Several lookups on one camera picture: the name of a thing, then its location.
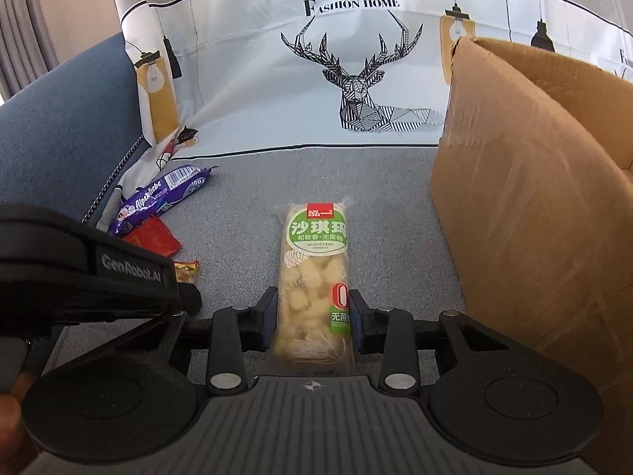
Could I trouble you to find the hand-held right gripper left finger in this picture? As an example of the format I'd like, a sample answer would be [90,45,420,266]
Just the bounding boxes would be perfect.
[138,286,280,397]

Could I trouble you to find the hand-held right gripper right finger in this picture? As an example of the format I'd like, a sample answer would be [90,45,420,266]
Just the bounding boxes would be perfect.
[347,288,501,397]

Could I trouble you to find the green label pastry packet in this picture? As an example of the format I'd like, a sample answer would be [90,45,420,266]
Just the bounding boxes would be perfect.
[273,196,360,378]

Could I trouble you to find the brown cardboard box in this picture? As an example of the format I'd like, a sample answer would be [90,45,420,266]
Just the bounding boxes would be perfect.
[428,36,633,393]

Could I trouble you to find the person's left hand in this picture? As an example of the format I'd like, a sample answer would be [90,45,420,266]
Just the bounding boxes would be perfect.
[0,392,23,458]

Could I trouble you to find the red snack packet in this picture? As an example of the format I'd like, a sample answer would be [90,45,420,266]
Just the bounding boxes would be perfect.
[121,215,183,258]

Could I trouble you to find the small yellow candy wrapper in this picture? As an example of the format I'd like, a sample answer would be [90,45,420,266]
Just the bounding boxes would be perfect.
[172,258,201,286]

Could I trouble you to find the purple candy packet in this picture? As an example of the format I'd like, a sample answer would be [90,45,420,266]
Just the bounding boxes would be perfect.
[108,164,220,237]

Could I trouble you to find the grey curtain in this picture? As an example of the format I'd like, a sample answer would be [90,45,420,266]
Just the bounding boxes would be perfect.
[0,0,58,101]

